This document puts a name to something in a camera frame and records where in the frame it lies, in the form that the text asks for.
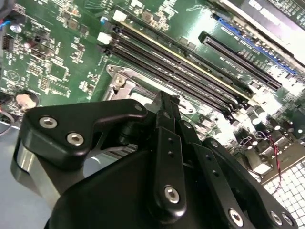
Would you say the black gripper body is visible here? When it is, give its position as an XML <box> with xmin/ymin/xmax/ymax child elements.
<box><xmin>48</xmin><ymin>150</ymin><xmax>230</xmax><ymax>229</ymax></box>

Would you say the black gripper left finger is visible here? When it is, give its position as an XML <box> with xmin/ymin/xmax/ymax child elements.
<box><xmin>10</xmin><ymin>91</ymin><xmax>188</xmax><ymax>217</ymax></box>

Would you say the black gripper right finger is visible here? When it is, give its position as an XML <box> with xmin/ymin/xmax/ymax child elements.
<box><xmin>171</xmin><ymin>94</ymin><xmax>300</xmax><ymax>229</ymax></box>

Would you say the metal socket cover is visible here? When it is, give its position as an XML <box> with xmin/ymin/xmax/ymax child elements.
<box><xmin>116</xmin><ymin>76</ymin><xmax>165</xmax><ymax>109</ymax></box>

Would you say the wire locking lever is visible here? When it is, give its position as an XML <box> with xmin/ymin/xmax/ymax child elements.
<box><xmin>120</xmin><ymin>70</ymin><xmax>172</xmax><ymax>103</ymax></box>

